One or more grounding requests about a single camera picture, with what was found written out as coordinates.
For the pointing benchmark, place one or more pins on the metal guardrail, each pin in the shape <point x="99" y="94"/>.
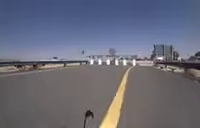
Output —
<point x="38" y="62"/>
<point x="191" y="64"/>

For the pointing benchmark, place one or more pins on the row of white barriers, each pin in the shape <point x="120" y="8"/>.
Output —
<point x="116" y="62"/>

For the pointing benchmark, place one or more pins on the grey building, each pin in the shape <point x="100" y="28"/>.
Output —
<point x="164" y="52"/>

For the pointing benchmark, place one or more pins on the robot's own part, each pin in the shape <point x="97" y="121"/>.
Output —
<point x="88" y="115"/>

